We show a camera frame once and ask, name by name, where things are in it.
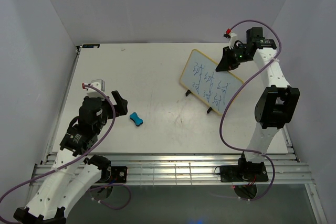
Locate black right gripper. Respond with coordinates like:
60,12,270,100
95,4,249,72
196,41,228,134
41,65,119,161
216,45,252,71

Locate blue whiteboard eraser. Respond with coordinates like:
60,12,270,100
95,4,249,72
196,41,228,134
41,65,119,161
130,112,143,127

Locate yellow framed small whiteboard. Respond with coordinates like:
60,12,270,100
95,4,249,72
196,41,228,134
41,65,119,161
180,49,243,115

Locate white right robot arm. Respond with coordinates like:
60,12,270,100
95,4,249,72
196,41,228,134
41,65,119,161
216,27,300,182

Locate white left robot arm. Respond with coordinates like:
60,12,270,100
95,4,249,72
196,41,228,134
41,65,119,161
13,89,128,223

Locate blue label sticker left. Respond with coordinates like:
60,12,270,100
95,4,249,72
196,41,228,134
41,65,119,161
82,44,100,49

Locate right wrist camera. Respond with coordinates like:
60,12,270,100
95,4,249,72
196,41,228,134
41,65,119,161
224,28,237,49

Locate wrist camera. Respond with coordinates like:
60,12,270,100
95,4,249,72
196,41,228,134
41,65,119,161
82,79,105,99
224,28,237,49

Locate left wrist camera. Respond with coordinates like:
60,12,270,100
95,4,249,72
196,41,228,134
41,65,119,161
82,79,105,99

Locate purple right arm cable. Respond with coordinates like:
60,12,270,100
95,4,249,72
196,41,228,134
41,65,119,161
209,19,283,201

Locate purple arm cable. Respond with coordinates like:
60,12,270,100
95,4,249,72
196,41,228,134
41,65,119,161
209,19,283,201
0,84,132,221

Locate wire whiteboard stand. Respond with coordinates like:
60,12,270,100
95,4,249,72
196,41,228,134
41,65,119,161
185,89,213,114

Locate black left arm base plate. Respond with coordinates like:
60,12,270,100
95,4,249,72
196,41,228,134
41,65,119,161
98,166,128,184

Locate aluminium frame rails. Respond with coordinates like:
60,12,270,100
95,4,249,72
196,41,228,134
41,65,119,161
30,45,328,224

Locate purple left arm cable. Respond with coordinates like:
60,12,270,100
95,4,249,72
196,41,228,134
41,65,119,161
0,84,132,221

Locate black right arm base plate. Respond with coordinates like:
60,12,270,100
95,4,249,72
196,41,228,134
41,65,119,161
219,165,269,183

